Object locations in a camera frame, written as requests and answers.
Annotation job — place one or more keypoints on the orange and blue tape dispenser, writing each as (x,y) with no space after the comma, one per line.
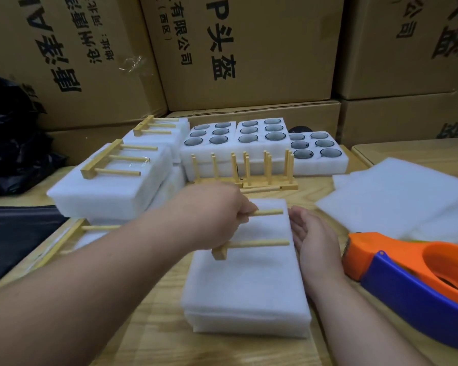
(397,297)

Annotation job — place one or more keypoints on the black plastic bag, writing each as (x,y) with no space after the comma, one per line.
(15,141)

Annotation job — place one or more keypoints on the row of wooden peg racks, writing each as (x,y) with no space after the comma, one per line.
(267,185)

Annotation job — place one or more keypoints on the person's right hand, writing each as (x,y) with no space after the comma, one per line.
(319,255)

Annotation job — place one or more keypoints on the stack of white foam trays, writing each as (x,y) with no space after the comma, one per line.
(214,152)

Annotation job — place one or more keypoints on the person's left forearm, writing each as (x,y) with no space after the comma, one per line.
(91,293)

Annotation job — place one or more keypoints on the wooden rack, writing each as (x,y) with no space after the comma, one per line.
(142,125)
(61,244)
(259,243)
(95,164)

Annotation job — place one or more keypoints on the small black object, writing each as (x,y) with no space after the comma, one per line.
(300,129)

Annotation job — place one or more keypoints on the stack of brown cardboard boxes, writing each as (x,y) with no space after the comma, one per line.
(252,49)

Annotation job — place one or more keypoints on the pile of white foam sheets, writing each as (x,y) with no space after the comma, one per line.
(397,198)

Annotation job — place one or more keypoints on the person's left hand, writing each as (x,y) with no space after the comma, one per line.
(214,213)

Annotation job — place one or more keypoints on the person's right forearm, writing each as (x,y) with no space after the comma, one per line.
(366,331)

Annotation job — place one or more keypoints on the black plastic bags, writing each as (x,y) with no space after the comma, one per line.
(19,240)

